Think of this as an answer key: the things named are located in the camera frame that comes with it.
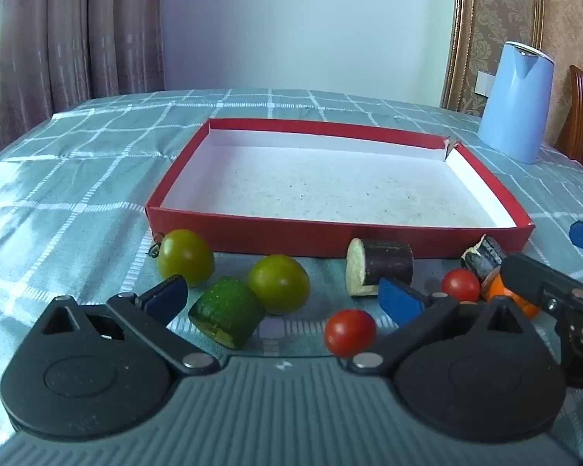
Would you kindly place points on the pink patterned curtain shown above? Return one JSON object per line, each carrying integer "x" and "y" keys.
{"x": 68, "y": 34}

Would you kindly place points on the large purple eggplant piece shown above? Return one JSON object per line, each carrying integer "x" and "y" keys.
{"x": 386, "y": 264}

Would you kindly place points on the white wall socket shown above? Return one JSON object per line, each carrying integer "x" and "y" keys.
{"x": 486, "y": 84}

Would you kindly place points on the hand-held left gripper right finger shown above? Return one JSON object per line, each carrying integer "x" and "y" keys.
{"x": 398, "y": 301}

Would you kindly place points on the green tomato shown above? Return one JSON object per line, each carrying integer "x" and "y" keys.
{"x": 184, "y": 257}
{"x": 279, "y": 284}

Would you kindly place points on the green cucumber piece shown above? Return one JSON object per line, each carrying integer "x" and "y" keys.
{"x": 226, "y": 313}

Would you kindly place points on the small purple eggplant piece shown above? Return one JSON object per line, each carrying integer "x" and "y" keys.
{"x": 487, "y": 252}

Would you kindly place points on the red cherry tomato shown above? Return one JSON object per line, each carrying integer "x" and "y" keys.
{"x": 350, "y": 332}
{"x": 460, "y": 285}

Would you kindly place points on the gold patterned wall frame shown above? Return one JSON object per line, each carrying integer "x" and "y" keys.
{"x": 490, "y": 19}

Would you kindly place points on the orange tangerine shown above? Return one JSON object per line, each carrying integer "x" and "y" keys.
{"x": 495, "y": 291}

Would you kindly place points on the red cardboard tray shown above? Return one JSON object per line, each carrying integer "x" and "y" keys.
{"x": 272, "y": 240}

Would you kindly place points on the teal checked cloth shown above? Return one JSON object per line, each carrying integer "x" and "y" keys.
{"x": 53, "y": 204}

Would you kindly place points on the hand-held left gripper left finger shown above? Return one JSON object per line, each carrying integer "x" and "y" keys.
{"x": 163, "y": 298}

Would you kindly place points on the light blue kettle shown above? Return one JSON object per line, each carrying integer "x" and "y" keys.
{"x": 515, "y": 102}

